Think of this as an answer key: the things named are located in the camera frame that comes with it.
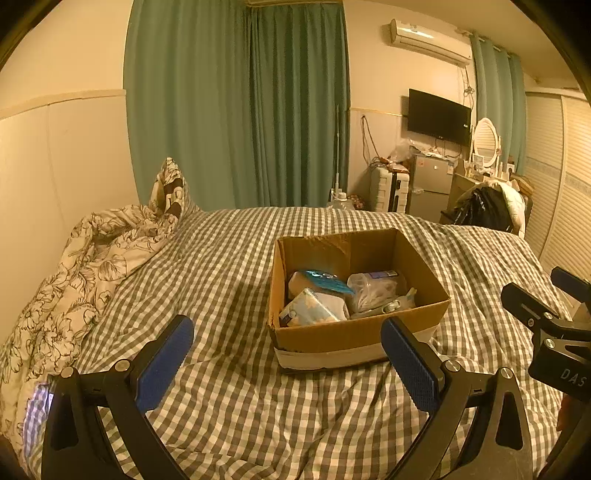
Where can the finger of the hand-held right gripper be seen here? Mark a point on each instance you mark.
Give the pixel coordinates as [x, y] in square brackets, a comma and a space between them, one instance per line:
[526, 302]
[570, 281]

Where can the clear water jug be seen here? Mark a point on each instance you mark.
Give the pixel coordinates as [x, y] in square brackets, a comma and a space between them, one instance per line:
[339, 201]

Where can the floral quilt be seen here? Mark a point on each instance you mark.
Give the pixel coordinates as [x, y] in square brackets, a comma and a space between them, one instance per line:
[78, 277]

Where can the clear plastic bag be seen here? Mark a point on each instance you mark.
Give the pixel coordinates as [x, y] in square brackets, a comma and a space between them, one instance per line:
[374, 286]
[401, 151]

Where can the white louvered wardrobe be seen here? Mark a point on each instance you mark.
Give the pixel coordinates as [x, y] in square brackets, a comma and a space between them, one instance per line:
[563, 184]

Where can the silver small fridge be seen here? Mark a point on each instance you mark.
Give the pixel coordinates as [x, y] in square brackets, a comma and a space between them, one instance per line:
[431, 182]

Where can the blue face mask packet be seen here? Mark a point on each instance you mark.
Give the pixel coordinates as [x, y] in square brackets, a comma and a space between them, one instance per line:
[328, 280]

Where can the beige dressing table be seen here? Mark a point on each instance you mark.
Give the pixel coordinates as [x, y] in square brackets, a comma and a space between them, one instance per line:
[464, 184]

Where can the wide green curtain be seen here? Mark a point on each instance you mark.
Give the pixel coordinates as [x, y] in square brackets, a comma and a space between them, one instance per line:
[231, 101]

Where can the white air conditioner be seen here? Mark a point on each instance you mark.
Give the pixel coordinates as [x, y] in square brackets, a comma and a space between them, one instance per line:
[429, 41]

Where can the oval white vanity mirror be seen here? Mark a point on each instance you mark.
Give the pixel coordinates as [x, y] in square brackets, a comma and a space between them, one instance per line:
[485, 141]

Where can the grey checkered bedsheet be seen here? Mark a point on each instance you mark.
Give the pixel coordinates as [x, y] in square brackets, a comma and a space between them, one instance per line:
[231, 286]

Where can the cardboard box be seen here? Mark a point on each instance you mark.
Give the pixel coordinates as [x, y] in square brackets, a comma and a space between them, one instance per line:
[346, 341]

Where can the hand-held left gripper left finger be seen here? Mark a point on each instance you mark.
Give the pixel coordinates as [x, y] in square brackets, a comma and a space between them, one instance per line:
[166, 364]

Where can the white ribbed suitcase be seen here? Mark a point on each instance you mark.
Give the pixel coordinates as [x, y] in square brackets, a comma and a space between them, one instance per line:
[390, 189]

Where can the black wall television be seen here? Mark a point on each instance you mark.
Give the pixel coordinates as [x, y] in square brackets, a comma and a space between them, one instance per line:
[438, 115]

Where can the narrow green curtain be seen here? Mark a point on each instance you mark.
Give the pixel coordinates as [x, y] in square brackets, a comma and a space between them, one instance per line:
[498, 101]

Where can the mop pole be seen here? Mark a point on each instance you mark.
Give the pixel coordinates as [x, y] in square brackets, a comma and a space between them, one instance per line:
[337, 143]

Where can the white tissue packet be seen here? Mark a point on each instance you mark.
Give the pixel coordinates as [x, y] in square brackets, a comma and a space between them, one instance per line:
[307, 311]

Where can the white jacket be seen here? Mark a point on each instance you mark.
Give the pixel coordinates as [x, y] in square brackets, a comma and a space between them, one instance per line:
[515, 205]

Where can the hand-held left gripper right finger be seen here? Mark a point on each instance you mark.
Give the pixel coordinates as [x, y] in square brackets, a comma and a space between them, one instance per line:
[411, 369]

